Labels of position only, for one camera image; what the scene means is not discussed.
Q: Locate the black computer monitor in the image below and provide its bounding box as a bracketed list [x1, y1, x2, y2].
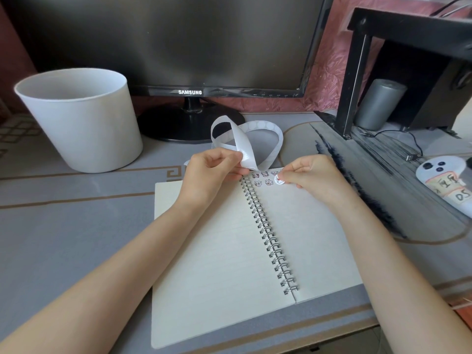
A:
[0, 0, 335, 144]

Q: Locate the person's left hand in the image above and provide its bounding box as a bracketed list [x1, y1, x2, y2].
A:
[176, 147, 244, 213]

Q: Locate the grey patterned desk mat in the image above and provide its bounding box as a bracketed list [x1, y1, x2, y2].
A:
[0, 110, 472, 354]

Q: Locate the black wire frame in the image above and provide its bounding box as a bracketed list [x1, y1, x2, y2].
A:
[429, 0, 472, 17]

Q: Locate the person's right hand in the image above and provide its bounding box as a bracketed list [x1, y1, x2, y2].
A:
[280, 154, 356, 210]

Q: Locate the person's left forearm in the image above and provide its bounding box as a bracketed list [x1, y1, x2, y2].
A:
[0, 202, 209, 354]

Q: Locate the cream spiral notebook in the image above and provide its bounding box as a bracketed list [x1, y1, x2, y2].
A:
[151, 167, 364, 350]

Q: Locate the white sticker strip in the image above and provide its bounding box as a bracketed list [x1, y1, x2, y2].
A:
[183, 115, 285, 172]

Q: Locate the person's right forearm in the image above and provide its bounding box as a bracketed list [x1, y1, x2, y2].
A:
[333, 199, 472, 354]

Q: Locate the grey cylindrical speaker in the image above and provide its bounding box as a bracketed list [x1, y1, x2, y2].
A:
[355, 78, 408, 131]

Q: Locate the black shelf frame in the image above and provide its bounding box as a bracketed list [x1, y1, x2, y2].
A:
[315, 7, 472, 140]

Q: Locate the white labelled VR controller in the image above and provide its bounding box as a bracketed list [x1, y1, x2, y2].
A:
[415, 156, 472, 219]

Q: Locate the black cable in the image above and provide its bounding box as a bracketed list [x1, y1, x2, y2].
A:
[363, 129, 425, 161]

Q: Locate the white plastic waste bin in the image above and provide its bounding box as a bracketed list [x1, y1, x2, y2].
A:
[14, 68, 144, 174]

